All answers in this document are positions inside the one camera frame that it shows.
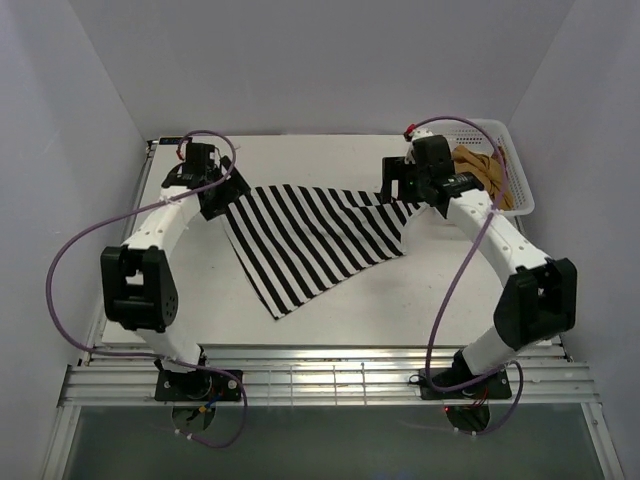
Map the tan tank top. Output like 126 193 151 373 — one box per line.
451 145 515 211

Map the white plastic perforated basket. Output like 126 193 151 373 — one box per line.
472 118 535 216

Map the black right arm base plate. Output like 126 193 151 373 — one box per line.
418 367 513 401

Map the aluminium rail frame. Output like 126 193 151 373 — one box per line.
40 343 624 479

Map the black white striped tank top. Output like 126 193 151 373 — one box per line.
223 184 426 320

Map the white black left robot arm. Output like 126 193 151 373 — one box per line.
100 140 250 400

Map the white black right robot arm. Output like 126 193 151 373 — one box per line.
381 126 577 397

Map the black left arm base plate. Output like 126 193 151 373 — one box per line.
154 370 244 403

